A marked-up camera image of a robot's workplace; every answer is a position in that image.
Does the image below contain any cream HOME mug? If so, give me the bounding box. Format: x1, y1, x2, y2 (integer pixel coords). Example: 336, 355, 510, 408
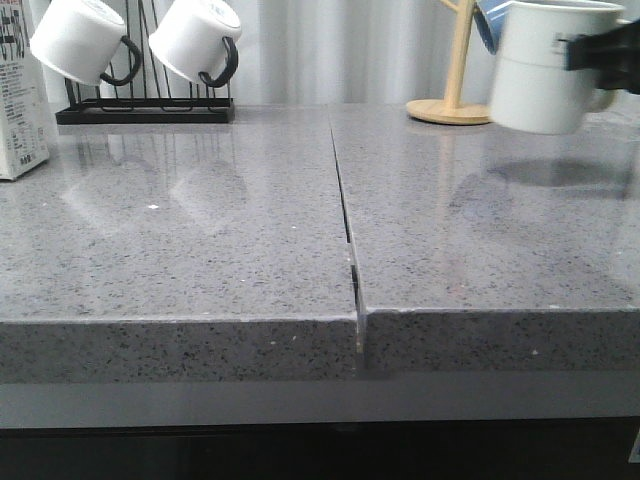
489, 1, 625, 135

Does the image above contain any black wire mug rack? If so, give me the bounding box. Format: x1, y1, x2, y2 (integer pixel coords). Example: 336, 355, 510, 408
55, 1, 234, 125

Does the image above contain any right white enamel mug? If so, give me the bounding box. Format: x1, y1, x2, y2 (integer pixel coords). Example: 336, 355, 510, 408
149, 0, 242, 88

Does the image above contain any white enamel mug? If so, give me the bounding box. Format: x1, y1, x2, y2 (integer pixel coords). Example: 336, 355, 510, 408
30, 0, 142, 86
149, 0, 242, 88

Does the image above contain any wooden mug tree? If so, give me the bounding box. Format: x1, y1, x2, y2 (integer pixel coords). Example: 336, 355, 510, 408
406, 0, 490, 126

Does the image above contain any blue enamel mug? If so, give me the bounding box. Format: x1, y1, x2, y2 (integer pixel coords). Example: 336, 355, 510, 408
474, 0, 512, 55

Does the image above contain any white milk carton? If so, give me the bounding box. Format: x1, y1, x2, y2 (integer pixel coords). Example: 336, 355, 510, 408
1, 1, 49, 181

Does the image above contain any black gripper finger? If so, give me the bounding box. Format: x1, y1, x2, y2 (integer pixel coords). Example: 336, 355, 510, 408
565, 20, 639, 94

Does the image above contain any left white enamel mug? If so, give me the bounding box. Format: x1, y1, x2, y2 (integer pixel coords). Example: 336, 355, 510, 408
30, 0, 142, 86

